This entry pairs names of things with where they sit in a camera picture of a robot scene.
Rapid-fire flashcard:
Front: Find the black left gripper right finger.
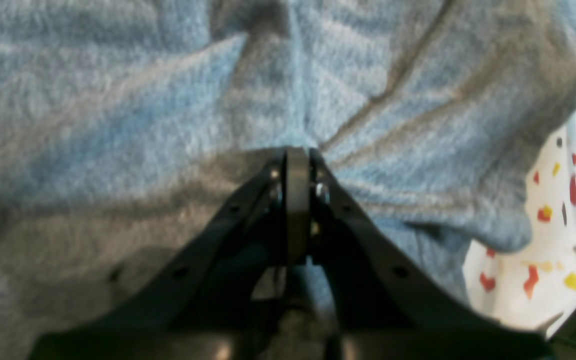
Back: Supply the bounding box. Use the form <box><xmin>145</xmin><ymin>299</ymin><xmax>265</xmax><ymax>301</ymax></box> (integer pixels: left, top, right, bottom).
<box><xmin>309</xmin><ymin>148</ymin><xmax>556</xmax><ymax>360</ymax></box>

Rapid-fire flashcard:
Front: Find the terrazzo pattern tablecloth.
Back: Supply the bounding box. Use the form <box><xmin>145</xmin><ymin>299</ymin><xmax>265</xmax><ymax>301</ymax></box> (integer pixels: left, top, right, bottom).
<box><xmin>462</xmin><ymin>110</ymin><xmax>576</xmax><ymax>337</ymax></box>

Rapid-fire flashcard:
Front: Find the grey t-shirt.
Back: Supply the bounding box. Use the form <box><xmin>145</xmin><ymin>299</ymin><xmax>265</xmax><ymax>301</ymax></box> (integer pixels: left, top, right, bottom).
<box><xmin>0</xmin><ymin>0</ymin><xmax>576</xmax><ymax>360</ymax></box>

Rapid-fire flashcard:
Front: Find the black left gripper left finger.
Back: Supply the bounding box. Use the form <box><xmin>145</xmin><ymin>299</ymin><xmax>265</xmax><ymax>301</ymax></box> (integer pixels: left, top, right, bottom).
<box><xmin>29</xmin><ymin>147</ymin><xmax>311</xmax><ymax>360</ymax></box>

